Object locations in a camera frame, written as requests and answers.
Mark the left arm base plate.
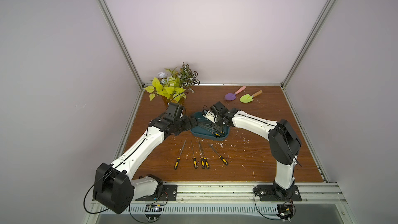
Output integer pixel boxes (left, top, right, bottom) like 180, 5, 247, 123
136, 184, 178, 202

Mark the teal plastic storage box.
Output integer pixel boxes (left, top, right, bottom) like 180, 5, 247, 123
190, 112, 230, 141

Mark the green toy shovel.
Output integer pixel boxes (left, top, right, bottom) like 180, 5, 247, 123
240, 90, 263, 103

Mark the left electronics board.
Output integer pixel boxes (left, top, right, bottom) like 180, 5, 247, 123
144, 204, 163, 223

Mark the right electronics board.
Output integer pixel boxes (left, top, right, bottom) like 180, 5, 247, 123
276, 204, 295, 222

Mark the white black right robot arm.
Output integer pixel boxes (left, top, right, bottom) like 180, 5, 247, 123
203, 102, 302, 201

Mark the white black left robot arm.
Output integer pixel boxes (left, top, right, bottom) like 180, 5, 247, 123
93, 103, 198, 214

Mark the potted green artificial plant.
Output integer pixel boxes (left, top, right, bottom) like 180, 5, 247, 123
144, 63, 201, 103

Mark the aluminium front rail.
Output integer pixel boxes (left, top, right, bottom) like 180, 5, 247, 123
91, 182, 347, 219

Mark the electronics board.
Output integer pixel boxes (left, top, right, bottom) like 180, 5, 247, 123
144, 204, 163, 223
276, 204, 295, 222

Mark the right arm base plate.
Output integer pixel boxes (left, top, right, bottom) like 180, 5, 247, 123
253, 184, 302, 202

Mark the purple toy shovel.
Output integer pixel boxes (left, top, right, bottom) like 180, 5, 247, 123
224, 86, 246, 101

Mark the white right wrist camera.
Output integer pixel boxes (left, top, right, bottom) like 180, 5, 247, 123
203, 110, 216, 123

